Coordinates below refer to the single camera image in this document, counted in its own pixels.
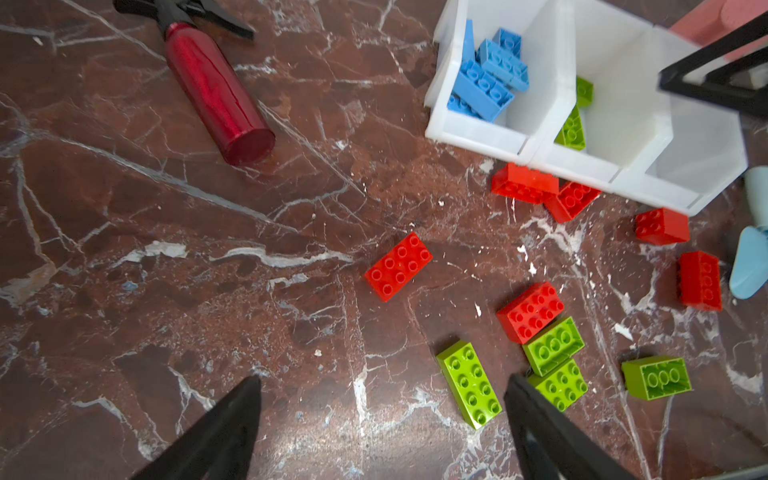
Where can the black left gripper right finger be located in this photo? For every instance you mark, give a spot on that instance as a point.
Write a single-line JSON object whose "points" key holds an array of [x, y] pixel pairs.
{"points": [[548, 445]]}

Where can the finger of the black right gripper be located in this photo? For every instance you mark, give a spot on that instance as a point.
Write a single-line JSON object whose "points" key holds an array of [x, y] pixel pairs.
{"points": [[750, 32], [747, 101]]}

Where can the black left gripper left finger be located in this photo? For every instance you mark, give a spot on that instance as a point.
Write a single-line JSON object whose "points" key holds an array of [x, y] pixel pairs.
{"points": [[219, 445]]}

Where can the blue lego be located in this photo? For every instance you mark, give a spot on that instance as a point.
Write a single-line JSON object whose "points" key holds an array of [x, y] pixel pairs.
{"points": [[458, 105], [509, 41], [482, 92], [503, 65], [468, 45]]}

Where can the pink watering can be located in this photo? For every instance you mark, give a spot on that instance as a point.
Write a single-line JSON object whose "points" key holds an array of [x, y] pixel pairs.
{"points": [[713, 19]]}

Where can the white three-compartment bin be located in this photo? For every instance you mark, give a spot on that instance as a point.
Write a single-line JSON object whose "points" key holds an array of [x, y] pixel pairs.
{"points": [[593, 113]]}

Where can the green lego long left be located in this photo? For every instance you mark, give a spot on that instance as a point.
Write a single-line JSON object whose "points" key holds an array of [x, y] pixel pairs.
{"points": [[469, 384]]}

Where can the small red lego right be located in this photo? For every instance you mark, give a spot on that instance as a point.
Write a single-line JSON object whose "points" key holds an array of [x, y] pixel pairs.
{"points": [[662, 227]]}

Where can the light blue trowel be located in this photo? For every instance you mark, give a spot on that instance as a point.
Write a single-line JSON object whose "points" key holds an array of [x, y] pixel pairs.
{"points": [[749, 273]]}

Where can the red lego by bin right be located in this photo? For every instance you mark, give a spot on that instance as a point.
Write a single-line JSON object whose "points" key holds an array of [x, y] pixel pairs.
{"points": [[570, 201]]}

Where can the red lego by bin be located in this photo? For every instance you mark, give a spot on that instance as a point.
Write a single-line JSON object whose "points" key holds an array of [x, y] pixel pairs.
{"points": [[524, 184], [570, 201]]}

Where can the red lego by bin left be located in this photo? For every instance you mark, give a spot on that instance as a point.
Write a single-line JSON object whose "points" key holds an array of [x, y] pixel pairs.
{"points": [[524, 184]]}

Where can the red lego left centre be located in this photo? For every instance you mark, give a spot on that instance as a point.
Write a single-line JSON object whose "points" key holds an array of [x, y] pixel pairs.
{"points": [[390, 274]]}

